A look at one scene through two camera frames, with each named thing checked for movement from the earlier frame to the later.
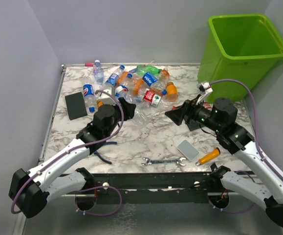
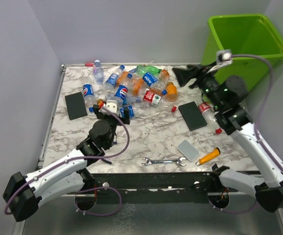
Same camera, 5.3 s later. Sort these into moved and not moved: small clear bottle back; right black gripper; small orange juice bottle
Moved: right black gripper
Not moved: small clear bottle back; small orange juice bottle
